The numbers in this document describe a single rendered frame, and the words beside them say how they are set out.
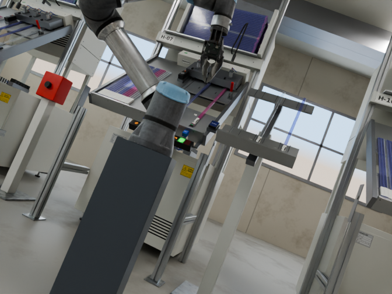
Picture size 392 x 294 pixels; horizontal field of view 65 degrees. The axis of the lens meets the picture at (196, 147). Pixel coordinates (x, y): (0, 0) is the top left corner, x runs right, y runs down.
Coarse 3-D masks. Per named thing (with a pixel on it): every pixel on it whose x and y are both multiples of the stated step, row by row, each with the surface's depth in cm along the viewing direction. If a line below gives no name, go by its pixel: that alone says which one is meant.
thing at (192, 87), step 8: (152, 64) 206; (160, 64) 208; (168, 64) 209; (176, 64) 211; (176, 72) 201; (168, 80) 190; (176, 80) 191; (192, 80) 194; (200, 80) 195; (184, 88) 185; (192, 88) 186; (200, 88) 187; (208, 88) 188; (216, 88) 190; (240, 88) 193; (200, 96) 188; (208, 96) 180; (216, 96) 181; (224, 96) 182; (224, 104) 183
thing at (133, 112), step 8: (96, 96) 164; (104, 96) 162; (96, 104) 167; (104, 104) 164; (112, 104) 162; (120, 104) 159; (128, 104) 158; (120, 112) 162; (128, 112) 160; (136, 112) 157; (144, 112) 155; (136, 120) 160; (184, 128) 149; (192, 128) 148; (192, 136) 150; (200, 136) 148
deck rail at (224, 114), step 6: (246, 84) 196; (240, 90) 188; (234, 96) 181; (240, 96) 189; (234, 102) 179; (228, 108) 169; (222, 114) 163; (228, 114) 174; (216, 120) 158; (222, 120) 166; (210, 132) 150; (204, 138) 147; (210, 138) 155; (204, 144) 149
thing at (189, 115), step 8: (104, 88) 173; (136, 104) 163; (184, 112) 163; (192, 112) 164; (200, 112) 165; (184, 120) 157; (192, 120) 158; (200, 120) 159; (208, 120) 160; (200, 128) 153
